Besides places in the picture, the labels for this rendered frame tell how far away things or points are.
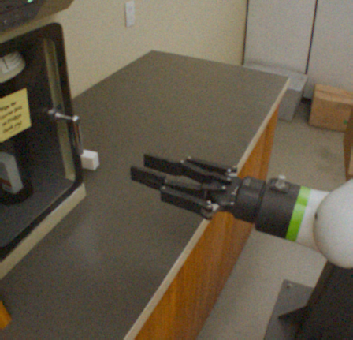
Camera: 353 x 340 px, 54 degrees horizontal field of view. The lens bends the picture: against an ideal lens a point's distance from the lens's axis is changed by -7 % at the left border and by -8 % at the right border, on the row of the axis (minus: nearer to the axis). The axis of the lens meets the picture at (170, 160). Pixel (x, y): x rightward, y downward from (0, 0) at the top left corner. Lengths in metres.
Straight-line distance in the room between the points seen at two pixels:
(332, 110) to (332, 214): 2.81
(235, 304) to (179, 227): 1.05
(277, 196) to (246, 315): 1.30
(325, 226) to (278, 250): 1.67
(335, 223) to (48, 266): 0.59
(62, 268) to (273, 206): 0.45
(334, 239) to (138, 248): 0.48
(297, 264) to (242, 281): 0.33
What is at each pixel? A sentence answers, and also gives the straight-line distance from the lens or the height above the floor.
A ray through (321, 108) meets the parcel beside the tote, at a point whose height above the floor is 0.19.
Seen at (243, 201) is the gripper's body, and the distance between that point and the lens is 0.60.
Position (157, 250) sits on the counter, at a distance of 0.81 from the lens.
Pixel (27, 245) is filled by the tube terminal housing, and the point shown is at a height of 0.96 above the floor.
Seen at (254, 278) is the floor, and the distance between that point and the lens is 1.97.
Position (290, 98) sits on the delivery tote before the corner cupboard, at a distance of 3.20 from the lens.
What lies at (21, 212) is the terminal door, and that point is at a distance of 0.78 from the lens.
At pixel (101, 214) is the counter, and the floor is 0.94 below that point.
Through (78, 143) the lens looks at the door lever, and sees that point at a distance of 0.77.
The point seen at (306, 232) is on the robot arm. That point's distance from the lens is 0.59.
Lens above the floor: 1.56
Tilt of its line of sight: 36 degrees down
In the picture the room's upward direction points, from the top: straight up
